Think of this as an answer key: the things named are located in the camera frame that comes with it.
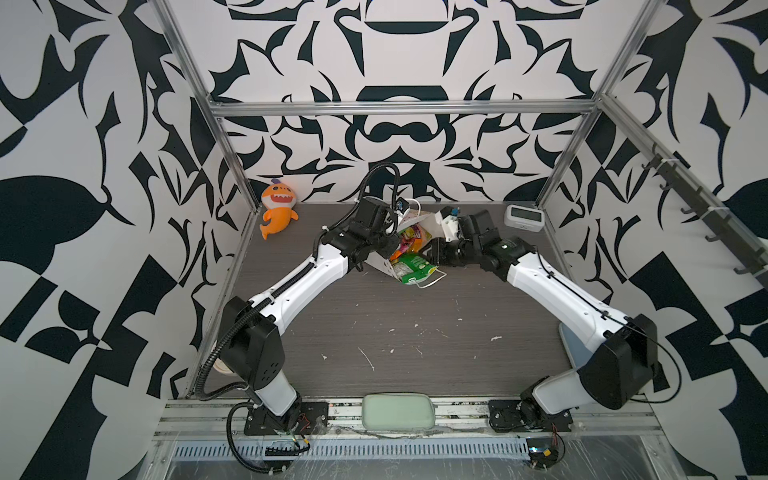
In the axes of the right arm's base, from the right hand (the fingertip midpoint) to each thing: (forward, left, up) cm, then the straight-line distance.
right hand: (424, 251), depth 78 cm
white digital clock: (+29, -41, -21) cm, 54 cm away
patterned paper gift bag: (+14, +1, -9) cm, 16 cm away
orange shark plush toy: (+35, +49, -13) cm, 61 cm away
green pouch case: (-34, +8, -18) cm, 39 cm away
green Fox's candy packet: (+2, +2, -11) cm, 12 cm away
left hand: (+7, +7, +2) cm, 11 cm away
